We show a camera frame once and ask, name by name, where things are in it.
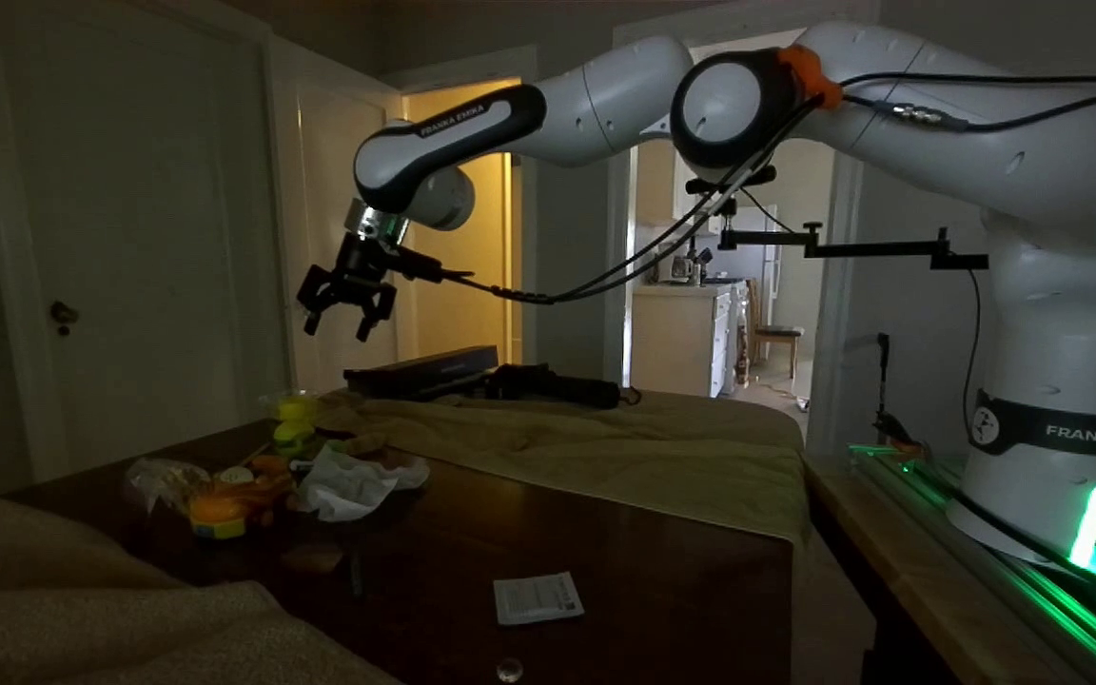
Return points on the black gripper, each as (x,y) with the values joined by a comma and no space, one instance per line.
(353,280)

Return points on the yellow plastic bowl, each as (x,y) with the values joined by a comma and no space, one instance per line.
(297,414)

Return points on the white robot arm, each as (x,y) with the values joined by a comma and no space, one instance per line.
(1018,150)

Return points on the black flat device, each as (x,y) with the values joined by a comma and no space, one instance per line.
(478,371)

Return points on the white crumpled napkin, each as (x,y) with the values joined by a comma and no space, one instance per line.
(353,489)

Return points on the clear plastic bag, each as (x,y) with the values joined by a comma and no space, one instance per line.
(157,480)

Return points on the white door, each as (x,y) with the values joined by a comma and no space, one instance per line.
(134,226)

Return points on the small white card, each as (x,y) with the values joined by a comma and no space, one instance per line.
(536,598)

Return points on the beige towel near robot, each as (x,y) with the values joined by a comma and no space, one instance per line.
(689,459)

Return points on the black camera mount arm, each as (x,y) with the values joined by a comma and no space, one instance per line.
(939,253)

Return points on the green lit robot base rail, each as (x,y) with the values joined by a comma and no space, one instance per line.
(1053,592)

